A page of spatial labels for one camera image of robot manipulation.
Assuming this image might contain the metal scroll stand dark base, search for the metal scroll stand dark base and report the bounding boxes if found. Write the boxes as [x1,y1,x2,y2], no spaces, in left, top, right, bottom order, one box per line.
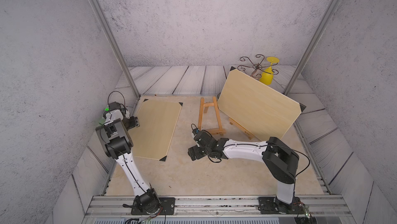
[237,54,270,80]

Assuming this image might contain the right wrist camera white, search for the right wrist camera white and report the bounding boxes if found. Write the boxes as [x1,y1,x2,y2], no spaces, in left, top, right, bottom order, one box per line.
[191,128,200,139]

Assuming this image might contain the camera black cable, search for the camera black cable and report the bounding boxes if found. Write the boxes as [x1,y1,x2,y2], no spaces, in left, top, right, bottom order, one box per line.
[106,90,127,107]
[291,149,311,178]

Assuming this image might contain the small wooden easel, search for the small wooden easel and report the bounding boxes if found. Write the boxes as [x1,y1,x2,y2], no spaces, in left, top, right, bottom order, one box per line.
[228,117,254,140]

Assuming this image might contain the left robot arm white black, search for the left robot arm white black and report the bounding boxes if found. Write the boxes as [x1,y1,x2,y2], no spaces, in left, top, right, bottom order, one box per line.
[96,102,162,216]

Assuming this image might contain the left metal frame post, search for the left metal frame post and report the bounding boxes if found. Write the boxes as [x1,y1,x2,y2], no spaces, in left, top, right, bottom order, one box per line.
[88,0,140,98]

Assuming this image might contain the yellow plastic wine glass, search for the yellow plastic wine glass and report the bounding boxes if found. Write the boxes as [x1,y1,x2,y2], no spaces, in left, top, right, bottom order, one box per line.
[259,57,280,85]

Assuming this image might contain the right metal frame post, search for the right metal frame post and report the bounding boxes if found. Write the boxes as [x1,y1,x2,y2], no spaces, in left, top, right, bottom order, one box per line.
[283,0,354,96]

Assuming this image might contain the left camera black cable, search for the left camera black cable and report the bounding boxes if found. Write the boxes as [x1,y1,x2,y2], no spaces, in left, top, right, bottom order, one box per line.
[106,90,127,107]

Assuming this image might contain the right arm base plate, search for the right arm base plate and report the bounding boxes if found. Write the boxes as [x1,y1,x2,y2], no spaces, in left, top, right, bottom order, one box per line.
[258,197,305,215]

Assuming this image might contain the aluminium mounting rail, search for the aluminium mounting rail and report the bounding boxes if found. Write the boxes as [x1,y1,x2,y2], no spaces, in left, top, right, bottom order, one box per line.
[84,195,355,224]

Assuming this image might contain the wooden board black corners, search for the wooden board black corners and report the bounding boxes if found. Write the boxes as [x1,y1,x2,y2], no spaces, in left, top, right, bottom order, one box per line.
[218,67,306,141]
[128,98,183,161]

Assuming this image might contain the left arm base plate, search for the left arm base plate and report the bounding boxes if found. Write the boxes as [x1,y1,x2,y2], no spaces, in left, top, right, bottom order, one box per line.
[131,197,176,216]

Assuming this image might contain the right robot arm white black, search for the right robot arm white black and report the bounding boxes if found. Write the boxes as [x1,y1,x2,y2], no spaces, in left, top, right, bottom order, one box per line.
[188,128,299,214]

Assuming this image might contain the metal frame post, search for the metal frame post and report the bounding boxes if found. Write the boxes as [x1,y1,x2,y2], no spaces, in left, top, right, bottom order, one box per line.
[283,0,354,96]
[88,0,140,98]

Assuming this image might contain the right camera black cable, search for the right camera black cable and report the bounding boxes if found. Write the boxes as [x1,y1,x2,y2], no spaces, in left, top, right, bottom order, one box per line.
[291,149,311,178]

